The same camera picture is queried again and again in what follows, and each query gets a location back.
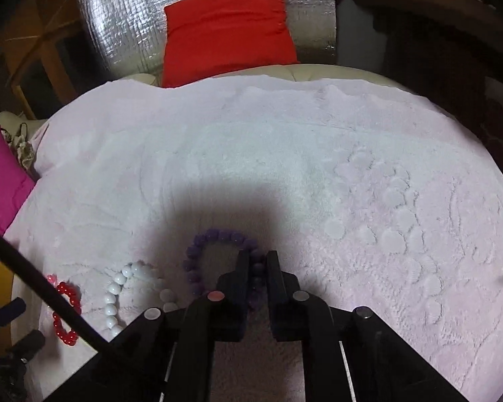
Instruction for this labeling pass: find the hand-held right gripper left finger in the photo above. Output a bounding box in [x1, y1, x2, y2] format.
[44, 250, 251, 402]

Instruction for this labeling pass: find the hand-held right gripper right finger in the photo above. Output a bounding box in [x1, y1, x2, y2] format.
[265, 250, 472, 402]

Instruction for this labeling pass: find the purple bead bracelet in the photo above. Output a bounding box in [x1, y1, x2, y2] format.
[183, 229, 267, 307]

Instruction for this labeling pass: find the pink fluffy blanket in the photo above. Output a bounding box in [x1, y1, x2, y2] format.
[3, 74, 503, 402]

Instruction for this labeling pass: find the black clamp stand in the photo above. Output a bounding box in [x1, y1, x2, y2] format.
[0, 297, 47, 402]

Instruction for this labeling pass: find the magenta cushion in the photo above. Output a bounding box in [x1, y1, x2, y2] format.
[0, 127, 36, 237]

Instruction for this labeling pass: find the red cushion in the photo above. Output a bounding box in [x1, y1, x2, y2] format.
[161, 0, 300, 88]

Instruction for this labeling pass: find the patterned cloth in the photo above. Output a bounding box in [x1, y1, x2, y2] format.
[0, 120, 38, 173]

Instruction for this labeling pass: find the silver foil insulation sheet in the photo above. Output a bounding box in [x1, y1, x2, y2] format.
[76, 0, 335, 82]

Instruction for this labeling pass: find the white bead bracelet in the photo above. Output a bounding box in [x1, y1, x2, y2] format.
[104, 260, 179, 337]

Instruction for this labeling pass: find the red bead bracelet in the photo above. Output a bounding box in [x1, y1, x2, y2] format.
[47, 274, 83, 347]

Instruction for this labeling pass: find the wooden frame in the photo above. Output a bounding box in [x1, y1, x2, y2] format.
[0, 0, 94, 121]

